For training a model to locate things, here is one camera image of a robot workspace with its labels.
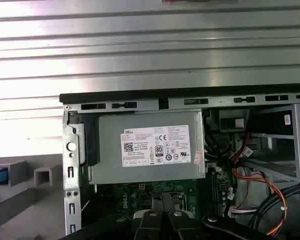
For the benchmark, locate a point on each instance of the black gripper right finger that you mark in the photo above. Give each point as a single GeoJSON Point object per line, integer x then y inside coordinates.
{"type": "Point", "coordinates": [182, 227]}

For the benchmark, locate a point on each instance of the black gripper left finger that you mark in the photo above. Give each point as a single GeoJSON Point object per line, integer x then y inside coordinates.
{"type": "Point", "coordinates": [150, 227]}

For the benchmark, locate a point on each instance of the CPU socket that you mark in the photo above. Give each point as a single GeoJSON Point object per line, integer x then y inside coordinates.
{"type": "Point", "coordinates": [181, 200]}

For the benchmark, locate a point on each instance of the green motherboard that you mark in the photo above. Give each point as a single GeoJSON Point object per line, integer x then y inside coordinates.
{"type": "Point", "coordinates": [130, 197]}

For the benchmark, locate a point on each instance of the black RAM slot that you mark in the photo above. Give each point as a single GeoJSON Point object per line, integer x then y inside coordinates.
{"type": "Point", "coordinates": [205, 195]}
{"type": "Point", "coordinates": [216, 195]}

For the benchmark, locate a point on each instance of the grey power supply unit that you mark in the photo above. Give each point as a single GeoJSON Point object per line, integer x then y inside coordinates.
{"type": "Point", "coordinates": [110, 155]}

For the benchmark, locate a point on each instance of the black PC case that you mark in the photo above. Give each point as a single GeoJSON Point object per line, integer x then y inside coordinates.
{"type": "Point", "coordinates": [70, 150]}

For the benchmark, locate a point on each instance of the grey parts rack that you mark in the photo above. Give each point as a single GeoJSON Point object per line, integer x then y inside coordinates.
{"type": "Point", "coordinates": [20, 205]}

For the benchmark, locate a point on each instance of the silver optical drive cage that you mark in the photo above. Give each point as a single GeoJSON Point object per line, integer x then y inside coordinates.
{"type": "Point", "coordinates": [297, 140]}

